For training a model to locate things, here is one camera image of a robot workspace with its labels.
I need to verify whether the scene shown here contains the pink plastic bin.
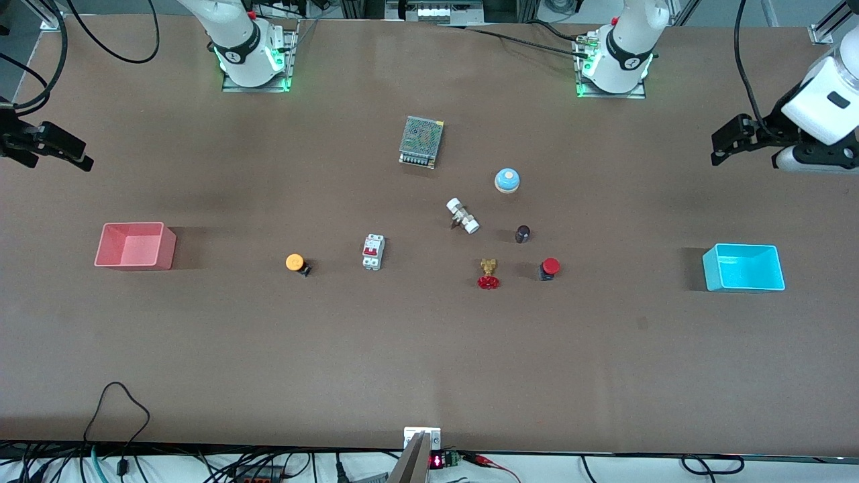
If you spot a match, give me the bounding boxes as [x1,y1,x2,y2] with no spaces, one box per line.
[94,221,178,272]

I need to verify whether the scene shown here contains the cyan plastic bin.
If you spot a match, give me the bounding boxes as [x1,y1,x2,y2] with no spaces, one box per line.
[701,243,787,294]

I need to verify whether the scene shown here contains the white pipe fitting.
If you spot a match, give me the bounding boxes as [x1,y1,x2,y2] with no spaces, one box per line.
[446,197,482,235]

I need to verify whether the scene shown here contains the metal mesh power supply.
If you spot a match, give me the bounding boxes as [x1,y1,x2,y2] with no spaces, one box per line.
[398,115,446,170]

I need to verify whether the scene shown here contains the white circuit breaker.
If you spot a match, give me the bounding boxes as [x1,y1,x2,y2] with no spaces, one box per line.
[362,233,386,272]

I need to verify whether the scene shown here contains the grey metal beam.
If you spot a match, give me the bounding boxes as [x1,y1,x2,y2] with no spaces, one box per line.
[387,432,431,483]

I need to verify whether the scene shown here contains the aluminium frame extrusion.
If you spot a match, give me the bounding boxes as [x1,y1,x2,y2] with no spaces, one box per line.
[809,0,859,46]
[22,0,66,32]

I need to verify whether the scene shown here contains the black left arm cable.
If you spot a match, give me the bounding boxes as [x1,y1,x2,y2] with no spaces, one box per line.
[733,0,767,123]

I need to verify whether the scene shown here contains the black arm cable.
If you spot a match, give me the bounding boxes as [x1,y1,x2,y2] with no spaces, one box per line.
[0,0,160,112]
[733,0,767,123]

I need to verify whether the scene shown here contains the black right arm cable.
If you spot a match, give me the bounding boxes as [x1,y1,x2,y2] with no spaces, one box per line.
[0,0,160,112]

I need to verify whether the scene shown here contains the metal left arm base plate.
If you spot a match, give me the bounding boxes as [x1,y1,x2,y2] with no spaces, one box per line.
[572,32,649,101]

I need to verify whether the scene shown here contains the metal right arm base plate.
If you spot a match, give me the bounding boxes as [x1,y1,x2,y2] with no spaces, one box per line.
[220,17,301,94]

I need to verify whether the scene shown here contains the black cable on table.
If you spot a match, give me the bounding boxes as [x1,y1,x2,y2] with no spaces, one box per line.
[445,24,593,57]

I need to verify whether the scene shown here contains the black looped thin cable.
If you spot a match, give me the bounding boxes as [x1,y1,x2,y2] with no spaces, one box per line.
[83,382,152,479]

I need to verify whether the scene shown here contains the brass valve red handle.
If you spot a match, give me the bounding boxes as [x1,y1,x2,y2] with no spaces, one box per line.
[476,257,501,291]

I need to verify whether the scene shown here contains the black coiled cable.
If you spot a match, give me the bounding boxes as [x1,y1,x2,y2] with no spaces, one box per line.
[680,454,745,476]

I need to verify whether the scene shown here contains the red wire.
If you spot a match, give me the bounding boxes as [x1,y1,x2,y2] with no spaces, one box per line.
[463,453,521,483]

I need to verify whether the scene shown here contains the small metal bracket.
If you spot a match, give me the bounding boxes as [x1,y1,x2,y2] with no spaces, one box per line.
[403,426,442,451]

